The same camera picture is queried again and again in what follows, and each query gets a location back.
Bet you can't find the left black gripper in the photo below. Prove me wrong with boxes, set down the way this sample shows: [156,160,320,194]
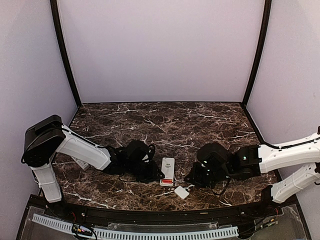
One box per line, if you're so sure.
[125,161,165,184]

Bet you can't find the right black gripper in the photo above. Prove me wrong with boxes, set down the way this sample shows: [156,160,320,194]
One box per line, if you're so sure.
[184,160,233,189]

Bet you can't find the red yellow battery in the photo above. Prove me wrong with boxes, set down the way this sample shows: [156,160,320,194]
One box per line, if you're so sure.
[161,178,173,183]

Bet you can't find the white remote green buttons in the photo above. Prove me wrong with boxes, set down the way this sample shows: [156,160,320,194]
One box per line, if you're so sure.
[159,157,175,187]

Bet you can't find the clear pen screwdriver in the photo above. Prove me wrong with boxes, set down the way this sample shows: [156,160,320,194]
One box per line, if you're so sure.
[173,180,184,185]

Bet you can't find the white battery cover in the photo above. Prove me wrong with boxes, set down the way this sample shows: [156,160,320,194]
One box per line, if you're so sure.
[174,186,190,200]

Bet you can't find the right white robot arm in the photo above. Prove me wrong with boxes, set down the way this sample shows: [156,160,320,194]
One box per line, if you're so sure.
[184,132,320,217]

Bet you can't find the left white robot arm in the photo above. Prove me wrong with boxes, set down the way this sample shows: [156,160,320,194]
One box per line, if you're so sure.
[21,114,165,218]

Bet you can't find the black front table rail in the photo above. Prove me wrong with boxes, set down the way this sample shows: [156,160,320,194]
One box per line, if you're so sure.
[45,202,280,226]

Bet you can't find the white slotted cable duct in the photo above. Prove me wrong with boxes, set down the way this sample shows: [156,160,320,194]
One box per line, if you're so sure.
[32,213,239,240]

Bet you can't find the right black frame post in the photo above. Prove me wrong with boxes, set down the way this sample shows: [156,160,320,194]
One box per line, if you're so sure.
[241,0,272,109]

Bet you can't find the black frame post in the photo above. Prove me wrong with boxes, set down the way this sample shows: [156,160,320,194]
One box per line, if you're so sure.
[49,0,82,108]
[241,0,272,109]

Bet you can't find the left black frame post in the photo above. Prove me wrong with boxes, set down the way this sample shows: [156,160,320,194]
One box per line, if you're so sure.
[49,0,82,108]

